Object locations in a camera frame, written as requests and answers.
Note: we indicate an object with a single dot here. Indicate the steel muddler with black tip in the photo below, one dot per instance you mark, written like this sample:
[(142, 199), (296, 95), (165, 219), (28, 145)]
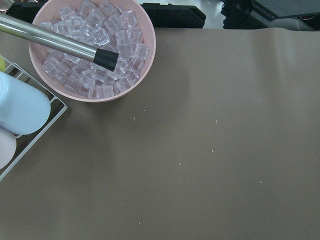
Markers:
[(19, 28)]

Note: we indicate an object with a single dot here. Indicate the white wire cup rack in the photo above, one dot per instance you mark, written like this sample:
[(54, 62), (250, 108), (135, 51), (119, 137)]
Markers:
[(25, 142)]

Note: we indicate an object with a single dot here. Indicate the pink cup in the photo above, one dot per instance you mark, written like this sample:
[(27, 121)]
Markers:
[(8, 146)]

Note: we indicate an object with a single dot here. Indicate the light blue cup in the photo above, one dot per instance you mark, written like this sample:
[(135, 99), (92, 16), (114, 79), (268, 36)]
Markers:
[(23, 108)]

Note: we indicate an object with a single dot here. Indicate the yellow cup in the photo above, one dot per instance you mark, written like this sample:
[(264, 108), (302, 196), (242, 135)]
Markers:
[(2, 64)]

